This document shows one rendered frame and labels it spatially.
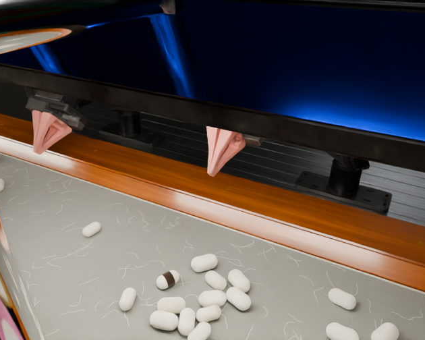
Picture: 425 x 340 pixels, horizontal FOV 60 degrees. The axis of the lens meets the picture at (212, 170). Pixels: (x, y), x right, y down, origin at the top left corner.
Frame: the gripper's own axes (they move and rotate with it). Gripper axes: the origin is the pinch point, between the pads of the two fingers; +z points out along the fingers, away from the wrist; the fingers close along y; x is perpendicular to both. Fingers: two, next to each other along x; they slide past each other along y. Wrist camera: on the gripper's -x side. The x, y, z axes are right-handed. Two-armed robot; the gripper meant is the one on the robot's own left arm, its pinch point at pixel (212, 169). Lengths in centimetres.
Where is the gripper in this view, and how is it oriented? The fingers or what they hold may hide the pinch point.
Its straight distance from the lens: 54.6
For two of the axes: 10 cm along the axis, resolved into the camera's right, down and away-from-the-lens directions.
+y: 8.9, 2.4, -4.0
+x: 3.0, 3.6, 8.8
